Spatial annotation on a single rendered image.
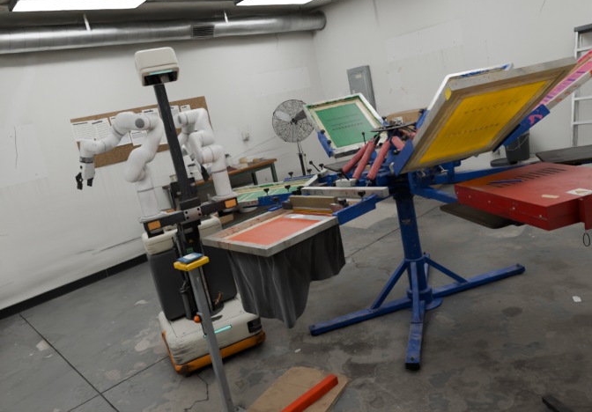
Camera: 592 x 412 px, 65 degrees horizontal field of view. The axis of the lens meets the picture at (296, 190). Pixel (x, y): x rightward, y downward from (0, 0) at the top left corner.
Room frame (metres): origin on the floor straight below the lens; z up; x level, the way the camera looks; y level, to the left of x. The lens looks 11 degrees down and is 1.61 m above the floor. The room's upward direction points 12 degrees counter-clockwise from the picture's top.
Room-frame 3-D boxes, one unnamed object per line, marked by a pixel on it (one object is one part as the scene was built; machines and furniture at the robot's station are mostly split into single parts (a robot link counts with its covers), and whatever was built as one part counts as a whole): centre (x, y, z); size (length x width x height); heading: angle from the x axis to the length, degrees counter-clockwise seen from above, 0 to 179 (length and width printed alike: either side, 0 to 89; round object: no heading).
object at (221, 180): (2.81, 0.44, 1.21); 0.16 x 0.13 x 0.15; 23
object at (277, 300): (2.31, 0.30, 0.74); 0.45 x 0.03 x 0.43; 40
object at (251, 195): (3.49, 0.12, 1.05); 1.08 x 0.61 x 0.23; 70
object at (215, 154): (2.80, 0.44, 1.37); 0.13 x 0.10 x 0.16; 122
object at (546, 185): (1.78, -0.98, 1.06); 0.61 x 0.46 x 0.12; 10
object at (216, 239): (2.50, 0.07, 0.97); 0.79 x 0.58 x 0.04; 130
